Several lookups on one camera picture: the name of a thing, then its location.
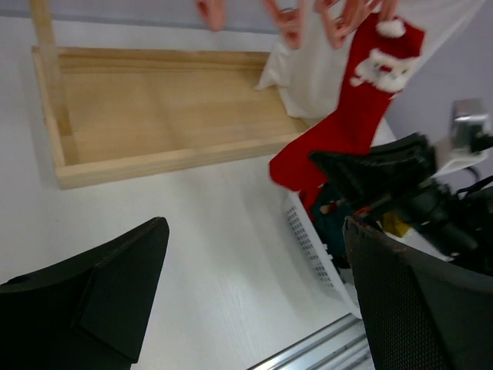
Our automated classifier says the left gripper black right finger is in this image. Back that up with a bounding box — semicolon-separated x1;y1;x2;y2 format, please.
343;217;492;369

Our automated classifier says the aluminium mounting rail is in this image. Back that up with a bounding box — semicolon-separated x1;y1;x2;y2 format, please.
252;314;374;369

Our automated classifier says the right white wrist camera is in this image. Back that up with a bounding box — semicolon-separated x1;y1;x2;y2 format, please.
433;98;492;177

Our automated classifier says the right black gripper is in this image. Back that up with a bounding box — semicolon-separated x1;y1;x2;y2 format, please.
309;133;492;276

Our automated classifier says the pink round clip hanger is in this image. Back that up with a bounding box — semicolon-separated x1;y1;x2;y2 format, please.
195;1;397;49

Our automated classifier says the white plastic basket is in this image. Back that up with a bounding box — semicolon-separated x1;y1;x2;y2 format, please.
283;191;362;319

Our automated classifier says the red santa sock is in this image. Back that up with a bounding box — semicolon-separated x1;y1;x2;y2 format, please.
299;187;325;221

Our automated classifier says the wooden clothes rack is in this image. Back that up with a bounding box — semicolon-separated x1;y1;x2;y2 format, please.
30;1;307;189

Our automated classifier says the white hanging garment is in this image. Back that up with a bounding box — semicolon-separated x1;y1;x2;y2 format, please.
257;0;484;121

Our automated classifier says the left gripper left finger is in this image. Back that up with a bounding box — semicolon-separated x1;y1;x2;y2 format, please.
1;217;169;369

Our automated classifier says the yellow sock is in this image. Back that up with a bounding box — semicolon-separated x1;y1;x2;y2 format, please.
380;212;411;237

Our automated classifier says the dark green patterned sock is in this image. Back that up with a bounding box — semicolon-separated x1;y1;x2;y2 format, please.
309;183;351;269

